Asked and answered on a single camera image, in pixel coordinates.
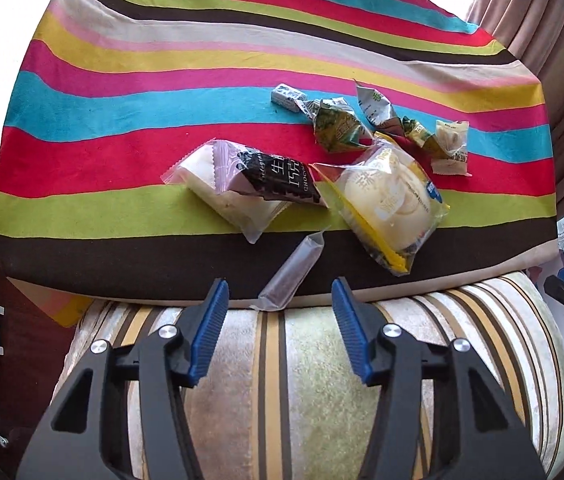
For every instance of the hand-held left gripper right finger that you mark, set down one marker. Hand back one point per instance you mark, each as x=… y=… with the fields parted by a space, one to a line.
x=352 y=330

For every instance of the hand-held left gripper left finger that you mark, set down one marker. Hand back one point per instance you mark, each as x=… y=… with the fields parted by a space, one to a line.
x=209 y=330

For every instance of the grey stick packet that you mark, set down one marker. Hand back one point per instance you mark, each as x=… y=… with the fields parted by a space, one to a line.
x=292 y=275

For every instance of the white bun packet yellow edges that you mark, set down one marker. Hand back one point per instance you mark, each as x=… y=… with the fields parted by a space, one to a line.
x=387 y=200

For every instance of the pink-black white cake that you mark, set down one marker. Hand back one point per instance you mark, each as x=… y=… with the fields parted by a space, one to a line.
x=247 y=185

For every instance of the cream cookie packet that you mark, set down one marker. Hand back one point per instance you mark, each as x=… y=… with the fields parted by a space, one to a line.
x=452 y=145

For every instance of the green leaf print snack packet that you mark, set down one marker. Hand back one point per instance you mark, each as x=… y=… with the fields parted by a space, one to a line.
x=337 y=125

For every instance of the small crinkled snack packet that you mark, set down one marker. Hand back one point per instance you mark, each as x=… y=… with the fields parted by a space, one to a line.
x=417 y=135

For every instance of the silver foil snack packet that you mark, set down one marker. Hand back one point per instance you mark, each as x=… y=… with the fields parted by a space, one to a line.
x=374 y=107

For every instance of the small grey candy packet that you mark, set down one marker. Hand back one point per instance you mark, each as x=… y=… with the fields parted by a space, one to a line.
x=287 y=95

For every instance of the brown yellow striped towel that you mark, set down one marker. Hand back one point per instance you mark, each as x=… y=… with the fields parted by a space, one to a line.
x=302 y=360

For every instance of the beige curtain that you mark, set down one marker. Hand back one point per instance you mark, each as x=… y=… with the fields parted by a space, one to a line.
x=562 y=60

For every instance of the rainbow striped blanket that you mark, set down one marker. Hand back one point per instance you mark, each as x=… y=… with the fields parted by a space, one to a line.
x=137 y=85

